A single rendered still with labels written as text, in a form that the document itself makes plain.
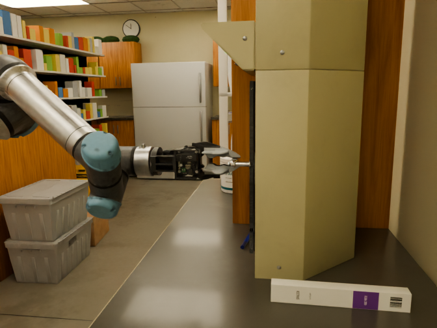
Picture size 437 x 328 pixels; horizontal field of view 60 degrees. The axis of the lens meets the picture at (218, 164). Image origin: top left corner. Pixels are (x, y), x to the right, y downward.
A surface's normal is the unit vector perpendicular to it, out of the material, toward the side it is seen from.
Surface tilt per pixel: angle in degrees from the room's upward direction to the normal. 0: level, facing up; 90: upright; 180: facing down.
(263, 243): 90
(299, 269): 90
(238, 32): 90
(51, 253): 95
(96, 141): 42
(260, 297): 0
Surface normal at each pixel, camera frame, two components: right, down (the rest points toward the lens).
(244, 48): -0.14, 0.19
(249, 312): -0.01, -0.98
